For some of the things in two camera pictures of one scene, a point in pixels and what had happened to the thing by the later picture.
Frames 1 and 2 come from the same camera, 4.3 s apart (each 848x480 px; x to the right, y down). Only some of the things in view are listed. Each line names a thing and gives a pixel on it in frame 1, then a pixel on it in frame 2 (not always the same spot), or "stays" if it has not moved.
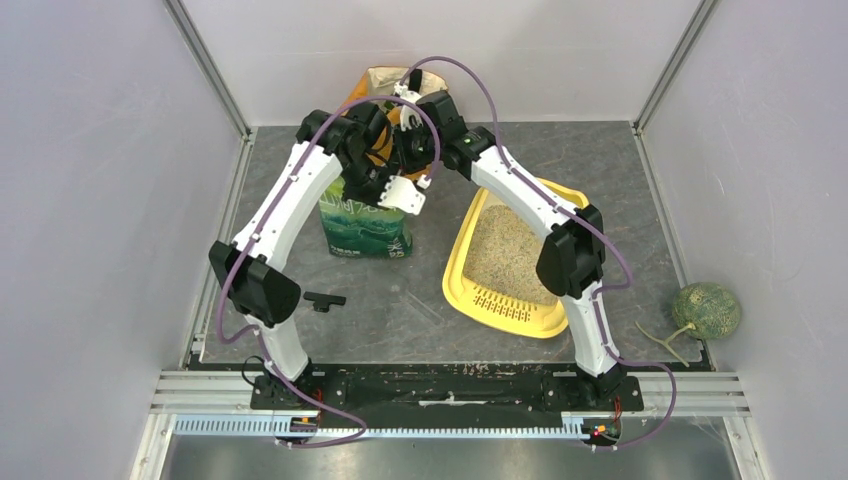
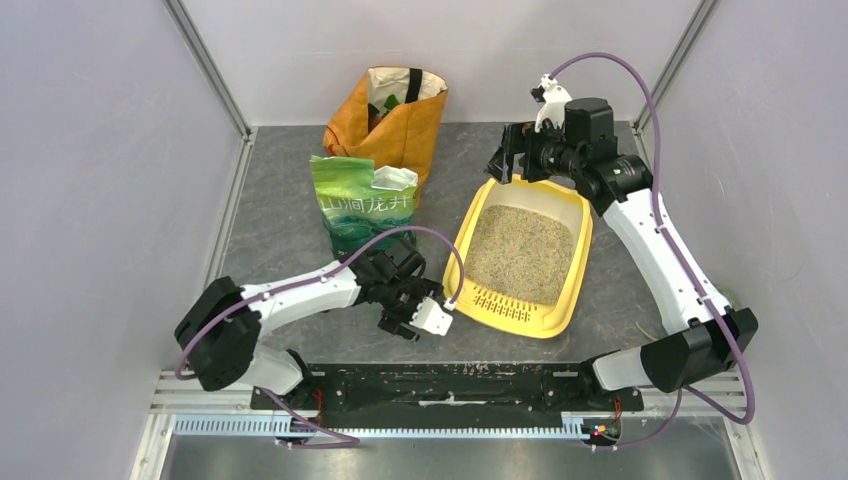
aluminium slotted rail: (268, 427) stays
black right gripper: (401, 155) → (516, 140)
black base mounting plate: (448, 396) stays
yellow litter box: (492, 268) stays
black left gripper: (373, 199) → (422, 288)
